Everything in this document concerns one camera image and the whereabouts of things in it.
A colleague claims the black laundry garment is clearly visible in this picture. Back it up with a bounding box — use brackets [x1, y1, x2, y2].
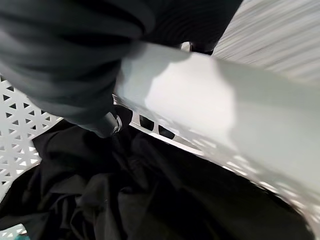
[0, 106, 316, 240]

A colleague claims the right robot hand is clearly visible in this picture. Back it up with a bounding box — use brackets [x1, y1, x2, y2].
[0, 0, 245, 139]

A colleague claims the white plastic laundry basket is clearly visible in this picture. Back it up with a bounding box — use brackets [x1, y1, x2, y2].
[0, 41, 320, 240]

